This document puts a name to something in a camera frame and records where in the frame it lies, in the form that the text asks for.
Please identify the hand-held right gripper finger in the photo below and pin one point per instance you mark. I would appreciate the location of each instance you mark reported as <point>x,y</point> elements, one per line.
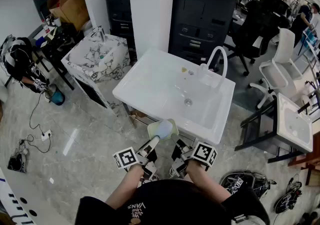
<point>178,142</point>

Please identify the person's black t-shirt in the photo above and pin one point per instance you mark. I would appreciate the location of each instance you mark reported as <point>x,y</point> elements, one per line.
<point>175,204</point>

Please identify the white curved faucet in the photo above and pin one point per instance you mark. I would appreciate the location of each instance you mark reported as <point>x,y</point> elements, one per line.
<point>223,59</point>

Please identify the small white sink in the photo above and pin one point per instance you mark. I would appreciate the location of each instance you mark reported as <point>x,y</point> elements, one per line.
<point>295,124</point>

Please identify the marble pattern sink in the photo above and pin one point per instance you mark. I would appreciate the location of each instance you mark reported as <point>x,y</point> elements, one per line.
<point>82,61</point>

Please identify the white office chair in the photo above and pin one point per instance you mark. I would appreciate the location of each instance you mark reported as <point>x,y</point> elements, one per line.
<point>282,69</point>

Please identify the white curved panel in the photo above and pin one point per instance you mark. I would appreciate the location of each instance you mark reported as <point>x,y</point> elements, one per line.
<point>20,201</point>

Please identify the chrome faucet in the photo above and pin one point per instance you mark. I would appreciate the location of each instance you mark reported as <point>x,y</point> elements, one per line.
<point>101,32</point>

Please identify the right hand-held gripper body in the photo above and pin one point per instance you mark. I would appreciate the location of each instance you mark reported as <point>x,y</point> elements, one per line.
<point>203,155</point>

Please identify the large black machine cabinet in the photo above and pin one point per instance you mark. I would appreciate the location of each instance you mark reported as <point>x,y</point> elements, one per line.
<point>202,21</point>

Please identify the narrow black machine cabinet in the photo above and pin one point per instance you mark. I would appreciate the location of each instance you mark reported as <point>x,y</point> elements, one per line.
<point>117,6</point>

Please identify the blue round container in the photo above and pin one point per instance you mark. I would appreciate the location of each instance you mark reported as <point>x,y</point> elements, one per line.
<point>57,96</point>

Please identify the chrome sink drain plug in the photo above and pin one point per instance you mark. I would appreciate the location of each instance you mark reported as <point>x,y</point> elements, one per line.
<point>188,102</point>

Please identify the black side table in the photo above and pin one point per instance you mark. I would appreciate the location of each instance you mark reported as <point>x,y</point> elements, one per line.
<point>60,41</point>

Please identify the small black faucet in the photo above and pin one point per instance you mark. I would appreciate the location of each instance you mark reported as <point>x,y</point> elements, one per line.
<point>304,107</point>

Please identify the large white ceramic sink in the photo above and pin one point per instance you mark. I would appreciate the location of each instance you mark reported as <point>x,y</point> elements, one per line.
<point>155,86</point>

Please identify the blue shield sticker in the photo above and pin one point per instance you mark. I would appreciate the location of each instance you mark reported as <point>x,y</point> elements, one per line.
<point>191,72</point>

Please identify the large black gear pile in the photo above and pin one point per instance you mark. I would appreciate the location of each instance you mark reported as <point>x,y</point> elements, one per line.
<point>247,184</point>

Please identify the yellow shield sticker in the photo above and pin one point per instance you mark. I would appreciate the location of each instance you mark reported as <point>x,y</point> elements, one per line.
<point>184,69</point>

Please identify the brown cardboard box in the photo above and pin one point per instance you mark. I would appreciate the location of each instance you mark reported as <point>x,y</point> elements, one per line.
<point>71,6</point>

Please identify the white cup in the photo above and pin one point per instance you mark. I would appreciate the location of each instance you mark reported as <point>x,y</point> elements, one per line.
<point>57,21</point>

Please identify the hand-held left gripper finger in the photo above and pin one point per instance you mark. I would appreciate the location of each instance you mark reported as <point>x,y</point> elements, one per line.
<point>153,142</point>

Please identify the small black gear pile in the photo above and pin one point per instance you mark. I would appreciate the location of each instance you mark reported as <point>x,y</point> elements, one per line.
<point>287,199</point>

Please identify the person's left forearm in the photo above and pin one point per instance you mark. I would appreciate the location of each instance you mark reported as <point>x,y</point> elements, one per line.
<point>125,189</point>

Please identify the black office chair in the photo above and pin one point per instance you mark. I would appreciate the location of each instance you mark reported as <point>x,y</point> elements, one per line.
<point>262,26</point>

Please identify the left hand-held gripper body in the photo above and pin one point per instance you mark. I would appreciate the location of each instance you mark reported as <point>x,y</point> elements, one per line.
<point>130,157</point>

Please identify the black floor device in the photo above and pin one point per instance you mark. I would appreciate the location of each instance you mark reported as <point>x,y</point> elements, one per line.
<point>17,163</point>

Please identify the person's right forearm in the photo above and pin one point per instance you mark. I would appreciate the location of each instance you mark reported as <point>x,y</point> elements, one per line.
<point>207,181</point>

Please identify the white power strip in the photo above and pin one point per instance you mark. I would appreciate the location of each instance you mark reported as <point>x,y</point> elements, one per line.
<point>46,135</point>

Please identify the black metal sink stand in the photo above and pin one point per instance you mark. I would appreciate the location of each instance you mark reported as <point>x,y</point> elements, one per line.
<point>260,129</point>

